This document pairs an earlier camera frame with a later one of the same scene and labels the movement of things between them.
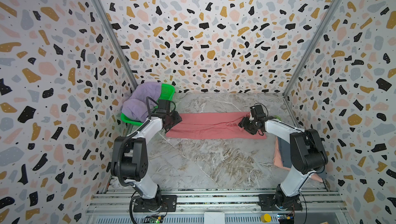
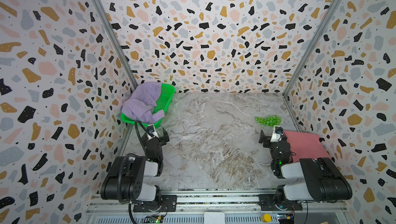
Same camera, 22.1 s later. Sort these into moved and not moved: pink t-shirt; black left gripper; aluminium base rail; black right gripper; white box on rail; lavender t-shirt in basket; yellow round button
Moved: black right gripper; pink t-shirt; black left gripper
Not moved: lavender t-shirt in basket; white box on rail; aluminium base rail; yellow round button
